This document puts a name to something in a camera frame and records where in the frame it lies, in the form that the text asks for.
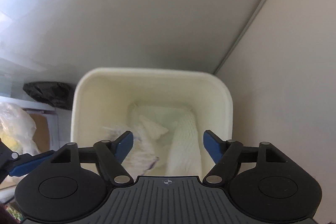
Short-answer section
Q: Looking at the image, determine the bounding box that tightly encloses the white foam net purple band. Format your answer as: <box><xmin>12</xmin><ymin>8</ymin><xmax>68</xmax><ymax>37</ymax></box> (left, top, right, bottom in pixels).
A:
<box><xmin>102</xmin><ymin>125</ymin><xmax>161</xmax><ymax>177</ymax></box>

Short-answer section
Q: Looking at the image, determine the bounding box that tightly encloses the white foam net sleeve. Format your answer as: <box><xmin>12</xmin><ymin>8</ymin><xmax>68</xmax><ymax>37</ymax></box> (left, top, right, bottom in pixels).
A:
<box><xmin>166</xmin><ymin>111</ymin><xmax>202</xmax><ymax>177</ymax></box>

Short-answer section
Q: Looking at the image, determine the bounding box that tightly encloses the white tissue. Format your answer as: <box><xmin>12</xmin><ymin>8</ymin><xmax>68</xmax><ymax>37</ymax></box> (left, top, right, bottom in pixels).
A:
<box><xmin>129</xmin><ymin>105</ymin><xmax>169</xmax><ymax>154</ymax></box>

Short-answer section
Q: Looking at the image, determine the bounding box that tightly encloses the cream square trash bin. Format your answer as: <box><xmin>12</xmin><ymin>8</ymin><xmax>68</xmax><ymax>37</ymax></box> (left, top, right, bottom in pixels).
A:
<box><xmin>71</xmin><ymin>68</ymin><xmax>233</xmax><ymax>178</ymax></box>

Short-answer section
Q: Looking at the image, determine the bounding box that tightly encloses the translucent plastic bag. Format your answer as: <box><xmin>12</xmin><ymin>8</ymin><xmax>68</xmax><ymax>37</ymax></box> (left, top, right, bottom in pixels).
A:
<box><xmin>0</xmin><ymin>102</ymin><xmax>39</xmax><ymax>156</ymax></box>

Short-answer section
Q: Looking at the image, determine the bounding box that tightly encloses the black garbage bag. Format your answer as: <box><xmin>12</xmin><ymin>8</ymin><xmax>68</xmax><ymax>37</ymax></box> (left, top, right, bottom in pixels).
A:
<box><xmin>23</xmin><ymin>81</ymin><xmax>75</xmax><ymax>110</ymax></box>

